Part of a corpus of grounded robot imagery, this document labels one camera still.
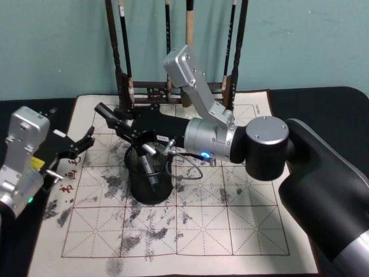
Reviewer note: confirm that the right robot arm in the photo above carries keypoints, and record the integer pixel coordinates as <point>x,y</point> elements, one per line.
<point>317,187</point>

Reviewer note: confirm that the dark wooden brush rack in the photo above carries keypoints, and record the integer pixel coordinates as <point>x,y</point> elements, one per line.
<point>155,93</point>

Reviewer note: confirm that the tan bamboo hanging brush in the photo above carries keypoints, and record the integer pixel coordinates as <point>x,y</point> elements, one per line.
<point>189,26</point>

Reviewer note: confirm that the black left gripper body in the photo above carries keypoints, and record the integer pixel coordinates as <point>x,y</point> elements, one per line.
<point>59,148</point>

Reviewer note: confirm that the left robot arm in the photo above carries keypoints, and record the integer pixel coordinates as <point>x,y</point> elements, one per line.
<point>26,130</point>

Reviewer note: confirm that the black table cloth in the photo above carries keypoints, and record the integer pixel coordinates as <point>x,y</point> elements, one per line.
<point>317,101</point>

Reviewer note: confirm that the cream gridded calligraphy mat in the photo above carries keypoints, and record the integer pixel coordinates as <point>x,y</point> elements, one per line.
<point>201,231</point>

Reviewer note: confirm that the silver and black pen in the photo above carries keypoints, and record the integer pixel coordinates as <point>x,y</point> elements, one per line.
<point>151,173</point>

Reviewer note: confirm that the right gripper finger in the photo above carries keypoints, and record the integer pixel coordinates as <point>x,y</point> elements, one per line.
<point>115,116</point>
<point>137,138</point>

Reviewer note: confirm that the black mesh pen cup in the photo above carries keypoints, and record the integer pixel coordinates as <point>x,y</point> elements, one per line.
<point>150,193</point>

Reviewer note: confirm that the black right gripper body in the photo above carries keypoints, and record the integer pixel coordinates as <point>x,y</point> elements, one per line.
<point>164,127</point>

